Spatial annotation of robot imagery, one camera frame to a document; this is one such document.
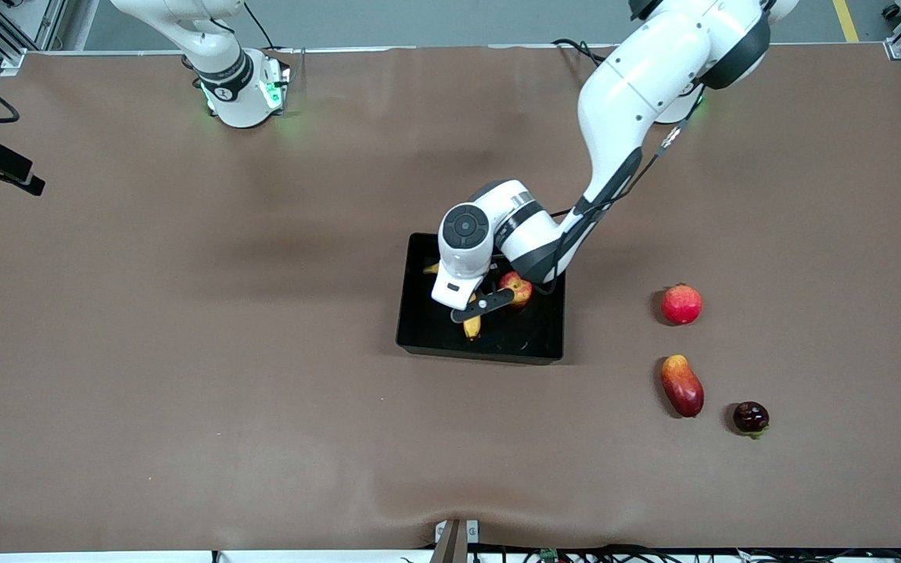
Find yellow banana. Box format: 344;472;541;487
422;263;484;342

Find red yellow apple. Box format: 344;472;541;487
497;271;534;310

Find black plastic box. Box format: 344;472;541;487
396;232;567;366

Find brown table mat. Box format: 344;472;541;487
0;43;901;553

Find red orange mango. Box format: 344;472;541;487
660;354;705;418

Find dark purple mangosteen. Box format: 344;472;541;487
733;401;770;439

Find black right base cable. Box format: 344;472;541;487
242;0;281;52

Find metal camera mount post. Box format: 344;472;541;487
429;518;481;563

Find black left base cables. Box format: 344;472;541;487
551;38;606;70

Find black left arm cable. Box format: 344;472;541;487
535;84;707;297

